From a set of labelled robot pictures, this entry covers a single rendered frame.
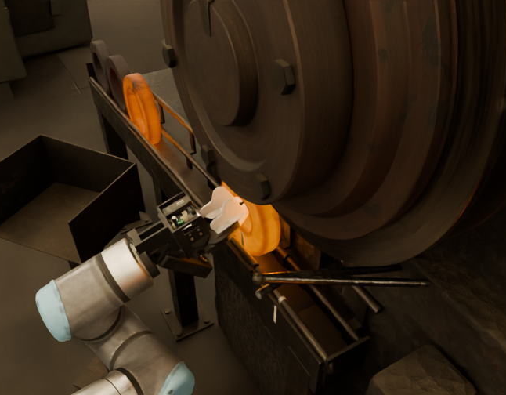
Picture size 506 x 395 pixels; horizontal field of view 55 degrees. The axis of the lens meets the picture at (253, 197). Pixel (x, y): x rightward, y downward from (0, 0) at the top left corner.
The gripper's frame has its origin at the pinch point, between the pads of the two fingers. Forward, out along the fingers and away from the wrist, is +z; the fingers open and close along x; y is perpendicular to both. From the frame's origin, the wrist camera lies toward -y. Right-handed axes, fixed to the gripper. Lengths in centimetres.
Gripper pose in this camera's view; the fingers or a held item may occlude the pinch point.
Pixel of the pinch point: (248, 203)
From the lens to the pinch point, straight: 83.4
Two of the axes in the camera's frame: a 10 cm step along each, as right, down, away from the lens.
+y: -2.4, -6.6, -7.1
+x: -5.0, -5.5, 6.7
